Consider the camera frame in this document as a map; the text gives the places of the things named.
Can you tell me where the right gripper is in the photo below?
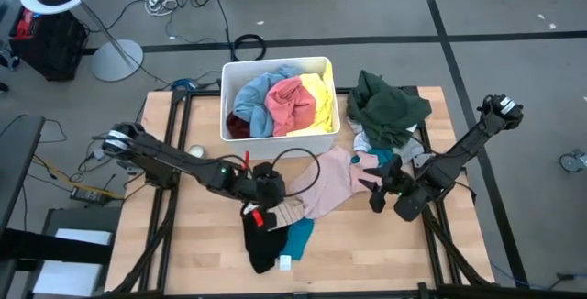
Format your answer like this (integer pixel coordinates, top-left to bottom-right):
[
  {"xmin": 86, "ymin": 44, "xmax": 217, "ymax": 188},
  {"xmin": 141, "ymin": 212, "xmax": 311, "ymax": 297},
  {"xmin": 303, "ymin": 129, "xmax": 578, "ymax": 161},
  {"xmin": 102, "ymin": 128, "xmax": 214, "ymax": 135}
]
[{"xmin": 357, "ymin": 154, "xmax": 407, "ymax": 213}]

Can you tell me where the cream pink striped sock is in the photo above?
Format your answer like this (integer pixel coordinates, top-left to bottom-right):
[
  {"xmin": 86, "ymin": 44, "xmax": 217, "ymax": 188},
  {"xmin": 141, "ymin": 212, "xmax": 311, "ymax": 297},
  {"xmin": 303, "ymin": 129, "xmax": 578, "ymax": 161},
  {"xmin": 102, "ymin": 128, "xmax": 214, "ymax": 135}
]
[{"xmin": 267, "ymin": 197, "xmax": 305, "ymax": 233}]

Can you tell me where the grey sock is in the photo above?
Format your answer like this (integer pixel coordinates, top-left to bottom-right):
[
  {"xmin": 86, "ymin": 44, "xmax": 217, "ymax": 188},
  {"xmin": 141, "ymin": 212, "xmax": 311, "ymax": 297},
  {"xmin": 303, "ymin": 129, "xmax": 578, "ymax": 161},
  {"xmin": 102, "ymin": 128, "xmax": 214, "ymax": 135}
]
[{"xmin": 393, "ymin": 142, "xmax": 436, "ymax": 168}]

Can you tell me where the light pink garment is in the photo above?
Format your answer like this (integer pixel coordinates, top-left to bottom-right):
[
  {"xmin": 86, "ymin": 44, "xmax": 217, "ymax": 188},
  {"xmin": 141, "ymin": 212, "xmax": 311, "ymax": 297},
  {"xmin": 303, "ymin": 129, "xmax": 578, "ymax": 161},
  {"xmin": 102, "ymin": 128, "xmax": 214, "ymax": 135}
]
[{"xmin": 287, "ymin": 145, "xmax": 382, "ymax": 221}]

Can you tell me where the black garment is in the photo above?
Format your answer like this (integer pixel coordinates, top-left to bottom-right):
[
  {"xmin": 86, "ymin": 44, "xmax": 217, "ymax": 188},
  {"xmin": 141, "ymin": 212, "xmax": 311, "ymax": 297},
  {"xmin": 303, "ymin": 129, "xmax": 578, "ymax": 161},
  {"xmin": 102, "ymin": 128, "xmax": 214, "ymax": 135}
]
[{"xmin": 240, "ymin": 206, "xmax": 291, "ymax": 275}]

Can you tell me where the maroon garment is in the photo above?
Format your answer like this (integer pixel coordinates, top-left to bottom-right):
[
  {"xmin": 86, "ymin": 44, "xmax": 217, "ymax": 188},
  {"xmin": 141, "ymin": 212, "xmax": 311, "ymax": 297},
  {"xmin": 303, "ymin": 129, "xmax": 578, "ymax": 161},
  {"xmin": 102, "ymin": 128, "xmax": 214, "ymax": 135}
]
[{"xmin": 225, "ymin": 110, "xmax": 252, "ymax": 140}]

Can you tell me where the dark green garment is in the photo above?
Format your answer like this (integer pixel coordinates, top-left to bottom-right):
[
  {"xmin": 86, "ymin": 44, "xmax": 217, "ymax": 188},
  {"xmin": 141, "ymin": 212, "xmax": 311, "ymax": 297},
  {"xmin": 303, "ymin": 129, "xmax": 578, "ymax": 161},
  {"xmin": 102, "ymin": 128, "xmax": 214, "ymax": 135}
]
[{"xmin": 345, "ymin": 69, "xmax": 433, "ymax": 150}]

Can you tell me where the coral red garment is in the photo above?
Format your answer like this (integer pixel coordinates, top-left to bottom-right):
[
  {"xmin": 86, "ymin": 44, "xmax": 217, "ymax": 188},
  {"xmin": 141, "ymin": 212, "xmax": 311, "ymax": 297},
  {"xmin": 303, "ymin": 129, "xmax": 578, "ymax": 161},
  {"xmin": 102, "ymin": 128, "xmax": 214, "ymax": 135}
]
[{"xmin": 264, "ymin": 76, "xmax": 318, "ymax": 138}]

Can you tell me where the light blue knit sweater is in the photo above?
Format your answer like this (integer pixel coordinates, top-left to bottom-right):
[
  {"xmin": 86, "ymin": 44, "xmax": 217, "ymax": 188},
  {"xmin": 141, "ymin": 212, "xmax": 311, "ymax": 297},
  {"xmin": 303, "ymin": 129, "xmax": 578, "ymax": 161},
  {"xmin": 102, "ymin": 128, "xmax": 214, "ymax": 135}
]
[{"xmin": 232, "ymin": 63, "xmax": 305, "ymax": 138}]

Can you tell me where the yellow garment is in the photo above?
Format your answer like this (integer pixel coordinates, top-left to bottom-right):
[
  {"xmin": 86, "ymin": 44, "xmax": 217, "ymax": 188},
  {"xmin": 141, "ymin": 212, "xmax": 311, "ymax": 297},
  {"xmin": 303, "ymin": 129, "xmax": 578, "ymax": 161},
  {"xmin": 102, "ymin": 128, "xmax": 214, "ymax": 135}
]
[{"xmin": 284, "ymin": 61, "xmax": 336, "ymax": 138}]

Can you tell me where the white woven laundry bin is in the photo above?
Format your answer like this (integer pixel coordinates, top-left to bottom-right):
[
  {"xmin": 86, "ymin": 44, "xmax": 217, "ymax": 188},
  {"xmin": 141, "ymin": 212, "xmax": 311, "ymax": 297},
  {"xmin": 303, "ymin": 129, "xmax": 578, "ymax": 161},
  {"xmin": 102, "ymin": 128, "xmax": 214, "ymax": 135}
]
[{"xmin": 219, "ymin": 55, "xmax": 342, "ymax": 161}]

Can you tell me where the black power supply box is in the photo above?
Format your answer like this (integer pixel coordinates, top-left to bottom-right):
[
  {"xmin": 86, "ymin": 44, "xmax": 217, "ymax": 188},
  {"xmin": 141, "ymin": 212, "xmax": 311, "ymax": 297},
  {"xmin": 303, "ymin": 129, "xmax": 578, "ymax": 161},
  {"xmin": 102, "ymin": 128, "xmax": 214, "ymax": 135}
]
[{"xmin": 68, "ymin": 185, "xmax": 112, "ymax": 207}]

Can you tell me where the grey cart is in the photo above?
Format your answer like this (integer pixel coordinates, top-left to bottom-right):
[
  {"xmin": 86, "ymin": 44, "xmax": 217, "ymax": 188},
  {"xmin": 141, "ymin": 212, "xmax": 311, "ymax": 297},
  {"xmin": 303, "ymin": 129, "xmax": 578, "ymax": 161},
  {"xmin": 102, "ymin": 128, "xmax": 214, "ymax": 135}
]
[{"xmin": 22, "ymin": 205, "xmax": 123, "ymax": 299}]

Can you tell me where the grey caster wheel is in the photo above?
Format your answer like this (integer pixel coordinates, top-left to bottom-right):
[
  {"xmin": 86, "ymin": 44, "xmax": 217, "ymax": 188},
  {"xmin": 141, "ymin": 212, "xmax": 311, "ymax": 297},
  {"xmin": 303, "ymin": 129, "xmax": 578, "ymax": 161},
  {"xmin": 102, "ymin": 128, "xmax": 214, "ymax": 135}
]
[{"xmin": 558, "ymin": 148, "xmax": 587, "ymax": 173}]

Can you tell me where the white floor lamp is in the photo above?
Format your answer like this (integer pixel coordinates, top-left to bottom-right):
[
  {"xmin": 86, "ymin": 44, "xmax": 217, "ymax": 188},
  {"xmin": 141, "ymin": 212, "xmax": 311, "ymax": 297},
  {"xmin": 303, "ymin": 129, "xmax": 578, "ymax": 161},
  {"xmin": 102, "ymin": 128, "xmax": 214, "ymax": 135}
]
[{"xmin": 18, "ymin": 0, "xmax": 145, "ymax": 83}]

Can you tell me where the black desk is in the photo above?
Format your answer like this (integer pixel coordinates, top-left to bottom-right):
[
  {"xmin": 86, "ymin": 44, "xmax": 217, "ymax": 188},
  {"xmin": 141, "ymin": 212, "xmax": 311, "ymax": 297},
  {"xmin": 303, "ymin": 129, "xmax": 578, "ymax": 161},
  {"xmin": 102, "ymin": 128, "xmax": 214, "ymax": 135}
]
[{"xmin": 0, "ymin": 114, "xmax": 115, "ymax": 299}]

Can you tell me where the black equipment case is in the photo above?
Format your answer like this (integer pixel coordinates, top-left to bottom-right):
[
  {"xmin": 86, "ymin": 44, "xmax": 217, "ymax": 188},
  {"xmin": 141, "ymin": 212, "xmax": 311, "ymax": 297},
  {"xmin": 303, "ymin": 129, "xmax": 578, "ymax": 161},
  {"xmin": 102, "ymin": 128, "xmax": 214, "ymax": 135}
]
[{"xmin": 8, "ymin": 7, "xmax": 91, "ymax": 83}]

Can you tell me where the red tool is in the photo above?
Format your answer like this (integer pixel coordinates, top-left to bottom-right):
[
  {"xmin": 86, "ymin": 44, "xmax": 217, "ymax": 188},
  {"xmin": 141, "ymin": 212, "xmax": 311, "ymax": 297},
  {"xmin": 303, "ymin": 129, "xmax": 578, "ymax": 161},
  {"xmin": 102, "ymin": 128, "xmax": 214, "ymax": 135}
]
[{"xmin": 15, "ymin": 8, "xmax": 37, "ymax": 28}]

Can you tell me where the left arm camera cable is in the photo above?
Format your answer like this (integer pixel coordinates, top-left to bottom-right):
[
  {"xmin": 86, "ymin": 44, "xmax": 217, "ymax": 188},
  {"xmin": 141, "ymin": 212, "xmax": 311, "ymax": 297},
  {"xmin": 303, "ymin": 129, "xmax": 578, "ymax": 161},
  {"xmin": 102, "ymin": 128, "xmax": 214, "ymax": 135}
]
[{"xmin": 215, "ymin": 146, "xmax": 322, "ymax": 199}]

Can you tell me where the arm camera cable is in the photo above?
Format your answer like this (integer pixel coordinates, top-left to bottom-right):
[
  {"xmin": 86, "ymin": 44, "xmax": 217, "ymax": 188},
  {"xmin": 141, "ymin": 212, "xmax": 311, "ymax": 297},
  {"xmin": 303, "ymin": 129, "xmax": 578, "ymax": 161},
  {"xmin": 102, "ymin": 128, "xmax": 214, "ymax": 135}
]
[
  {"xmin": 215, "ymin": 146, "xmax": 322, "ymax": 199},
  {"xmin": 405, "ymin": 133, "xmax": 444, "ymax": 159}
]

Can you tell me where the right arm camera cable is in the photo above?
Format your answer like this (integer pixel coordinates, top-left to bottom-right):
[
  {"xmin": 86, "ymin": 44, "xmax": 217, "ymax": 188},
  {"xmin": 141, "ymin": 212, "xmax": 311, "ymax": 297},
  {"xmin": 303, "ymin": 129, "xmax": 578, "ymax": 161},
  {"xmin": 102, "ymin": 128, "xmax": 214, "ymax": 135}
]
[{"xmin": 405, "ymin": 133, "xmax": 444, "ymax": 159}]

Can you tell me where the blue coiled cable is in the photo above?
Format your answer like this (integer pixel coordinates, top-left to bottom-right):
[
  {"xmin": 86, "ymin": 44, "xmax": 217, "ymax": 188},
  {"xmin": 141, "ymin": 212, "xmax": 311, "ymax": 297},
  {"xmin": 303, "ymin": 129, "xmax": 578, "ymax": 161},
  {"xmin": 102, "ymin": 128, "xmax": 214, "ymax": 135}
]
[{"xmin": 170, "ymin": 77, "xmax": 199, "ymax": 92}]

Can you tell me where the coiled black cable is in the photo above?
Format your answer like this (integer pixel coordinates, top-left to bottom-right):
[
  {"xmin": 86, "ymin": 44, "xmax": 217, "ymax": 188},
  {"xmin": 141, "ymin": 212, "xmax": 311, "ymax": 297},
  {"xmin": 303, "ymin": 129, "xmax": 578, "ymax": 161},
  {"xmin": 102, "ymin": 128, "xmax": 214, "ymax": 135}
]
[{"xmin": 230, "ymin": 33, "xmax": 268, "ymax": 62}]

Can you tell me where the yellow cable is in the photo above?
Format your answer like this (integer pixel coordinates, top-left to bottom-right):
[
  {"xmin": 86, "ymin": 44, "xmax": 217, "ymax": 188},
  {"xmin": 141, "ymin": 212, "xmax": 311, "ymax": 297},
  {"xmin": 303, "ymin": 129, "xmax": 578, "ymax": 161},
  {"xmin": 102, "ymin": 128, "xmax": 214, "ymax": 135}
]
[{"xmin": 30, "ymin": 153, "xmax": 126, "ymax": 200}]

